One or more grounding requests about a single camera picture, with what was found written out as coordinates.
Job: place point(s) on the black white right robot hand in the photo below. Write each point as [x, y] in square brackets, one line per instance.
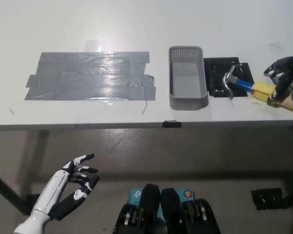
[289, 68]

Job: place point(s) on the grey duct tape patch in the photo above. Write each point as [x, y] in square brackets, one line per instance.
[88, 78]

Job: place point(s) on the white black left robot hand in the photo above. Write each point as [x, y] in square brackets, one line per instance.
[56, 192]

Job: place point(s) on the grey perforated plastic basket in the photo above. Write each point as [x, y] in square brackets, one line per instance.
[188, 80]

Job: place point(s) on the black diagonal table leg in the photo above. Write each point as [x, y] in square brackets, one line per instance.
[7, 190]

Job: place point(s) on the teal router box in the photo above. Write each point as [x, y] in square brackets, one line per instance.
[136, 194]

